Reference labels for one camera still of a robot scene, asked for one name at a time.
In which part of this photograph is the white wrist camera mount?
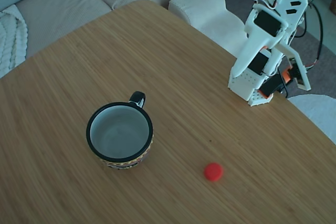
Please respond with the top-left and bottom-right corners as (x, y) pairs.
(272, 42), (312, 90)

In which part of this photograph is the black cable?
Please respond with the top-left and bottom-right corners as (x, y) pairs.
(301, 0), (323, 69)

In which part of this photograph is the white round floor cushion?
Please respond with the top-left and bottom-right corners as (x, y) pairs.
(287, 94), (336, 145)

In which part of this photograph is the grey rug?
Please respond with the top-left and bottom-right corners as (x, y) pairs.
(223, 0), (336, 99)

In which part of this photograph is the black-rimmed patterned enamel cup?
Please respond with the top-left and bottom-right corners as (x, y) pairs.
(86, 91), (154, 171)

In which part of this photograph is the beige sofa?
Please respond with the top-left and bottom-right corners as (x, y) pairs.
(0, 0), (226, 79)

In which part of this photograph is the red bottle cap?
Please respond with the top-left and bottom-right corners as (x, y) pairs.
(203, 162), (224, 183)

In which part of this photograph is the white knitted blanket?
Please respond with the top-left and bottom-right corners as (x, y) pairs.
(0, 5), (29, 78)

